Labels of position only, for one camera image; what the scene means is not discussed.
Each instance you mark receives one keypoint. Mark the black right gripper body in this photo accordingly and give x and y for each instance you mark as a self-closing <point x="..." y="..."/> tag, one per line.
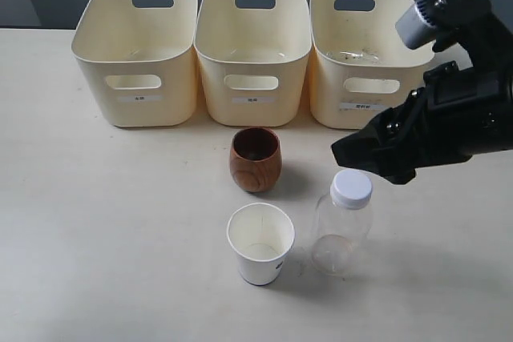
<point x="463" y="113"/>

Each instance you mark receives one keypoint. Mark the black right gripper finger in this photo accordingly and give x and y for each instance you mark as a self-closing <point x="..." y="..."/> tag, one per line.
<point x="355" y="150"/>
<point x="395" y="165"/>

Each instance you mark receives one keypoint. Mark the clear plastic bottle white cap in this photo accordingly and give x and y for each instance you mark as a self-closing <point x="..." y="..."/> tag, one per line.
<point x="342" y="220"/>

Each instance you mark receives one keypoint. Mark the brown wooden cup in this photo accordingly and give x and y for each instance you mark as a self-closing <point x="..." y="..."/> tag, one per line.
<point x="255" y="160"/>

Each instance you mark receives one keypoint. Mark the white paper cup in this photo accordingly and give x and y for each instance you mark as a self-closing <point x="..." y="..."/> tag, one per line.
<point x="261" y="236"/>

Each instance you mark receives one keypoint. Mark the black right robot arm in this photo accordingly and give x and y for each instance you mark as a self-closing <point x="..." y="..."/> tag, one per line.
<point x="470" y="24"/>

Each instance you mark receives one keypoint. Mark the cream right plastic bin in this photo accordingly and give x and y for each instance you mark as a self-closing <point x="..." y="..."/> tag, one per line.
<point x="359" y="66"/>

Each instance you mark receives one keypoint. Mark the cream plastic bin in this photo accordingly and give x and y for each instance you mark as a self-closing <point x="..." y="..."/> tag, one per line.
<point x="359" y="66"/>
<point x="139" y="60"/>
<point x="253" y="56"/>

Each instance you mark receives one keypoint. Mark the cream middle plastic bin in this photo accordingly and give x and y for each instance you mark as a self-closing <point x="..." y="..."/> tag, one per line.
<point x="253" y="56"/>

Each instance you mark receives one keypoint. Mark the cream left plastic bin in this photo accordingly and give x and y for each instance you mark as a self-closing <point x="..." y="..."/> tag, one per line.
<point x="139" y="60"/>

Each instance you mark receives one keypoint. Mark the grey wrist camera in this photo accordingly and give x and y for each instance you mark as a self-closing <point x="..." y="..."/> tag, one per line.
<point x="414" y="29"/>

